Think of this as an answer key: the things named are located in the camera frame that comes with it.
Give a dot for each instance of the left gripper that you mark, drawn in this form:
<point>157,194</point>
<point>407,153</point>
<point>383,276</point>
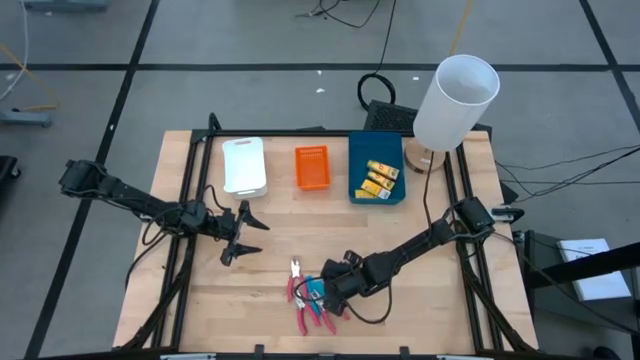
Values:
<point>227,225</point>

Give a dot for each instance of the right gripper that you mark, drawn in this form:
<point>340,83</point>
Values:
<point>345,282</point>

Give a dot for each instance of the yellow green crayon box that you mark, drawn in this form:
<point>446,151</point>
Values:
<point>362,194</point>
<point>374,188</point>
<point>381,180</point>

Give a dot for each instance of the yellow packets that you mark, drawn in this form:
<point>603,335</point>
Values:
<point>383,170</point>

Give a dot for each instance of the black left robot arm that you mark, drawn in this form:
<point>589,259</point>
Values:
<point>125,192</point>

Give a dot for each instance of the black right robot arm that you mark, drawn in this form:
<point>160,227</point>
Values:
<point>415,245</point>

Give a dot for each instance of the white plastic bin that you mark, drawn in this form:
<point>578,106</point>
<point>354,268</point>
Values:
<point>245,165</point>

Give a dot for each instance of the orange plastic basket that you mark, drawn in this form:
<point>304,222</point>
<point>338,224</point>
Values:
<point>312,167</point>

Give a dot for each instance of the blue plastic bin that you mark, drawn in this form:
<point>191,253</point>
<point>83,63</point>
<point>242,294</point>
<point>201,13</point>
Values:
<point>372,147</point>

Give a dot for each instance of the black perforated box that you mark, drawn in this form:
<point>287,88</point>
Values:
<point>390,117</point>

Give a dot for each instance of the grey bar clamp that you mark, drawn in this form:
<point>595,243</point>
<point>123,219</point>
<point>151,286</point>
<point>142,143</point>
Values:
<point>505,214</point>

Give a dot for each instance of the white shade table lamp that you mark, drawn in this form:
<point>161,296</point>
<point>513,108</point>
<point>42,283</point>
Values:
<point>457,100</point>

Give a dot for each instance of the black equipment stand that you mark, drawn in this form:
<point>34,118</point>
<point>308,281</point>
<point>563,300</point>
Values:
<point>580,267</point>

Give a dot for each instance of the black floor object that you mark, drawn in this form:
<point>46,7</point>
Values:
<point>7,167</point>

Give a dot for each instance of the grey metal floor foot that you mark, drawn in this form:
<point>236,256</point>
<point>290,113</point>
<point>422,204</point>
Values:
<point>65,5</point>
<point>25,119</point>

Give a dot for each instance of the white booklet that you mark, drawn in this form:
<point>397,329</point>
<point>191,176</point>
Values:
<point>605,287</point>

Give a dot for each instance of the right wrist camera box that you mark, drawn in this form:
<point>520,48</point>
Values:
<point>352,257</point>

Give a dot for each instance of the black aluminium table frame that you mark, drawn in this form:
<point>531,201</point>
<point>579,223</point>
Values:
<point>280,133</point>

